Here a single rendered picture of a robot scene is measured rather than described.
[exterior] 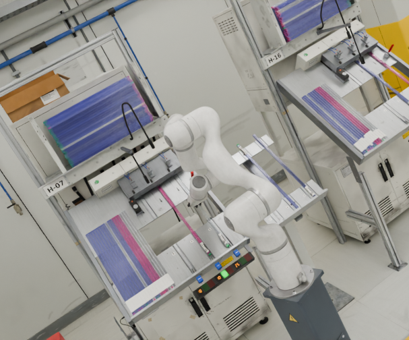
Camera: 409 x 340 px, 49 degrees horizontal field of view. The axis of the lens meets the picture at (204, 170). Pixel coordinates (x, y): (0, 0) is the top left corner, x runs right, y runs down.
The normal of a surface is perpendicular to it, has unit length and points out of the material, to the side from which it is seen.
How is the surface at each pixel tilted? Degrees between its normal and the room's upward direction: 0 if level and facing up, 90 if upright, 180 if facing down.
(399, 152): 90
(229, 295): 90
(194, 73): 90
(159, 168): 42
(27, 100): 80
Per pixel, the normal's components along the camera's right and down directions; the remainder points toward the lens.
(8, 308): 0.36, 0.13
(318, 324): 0.61, -0.06
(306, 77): -0.07, -0.52
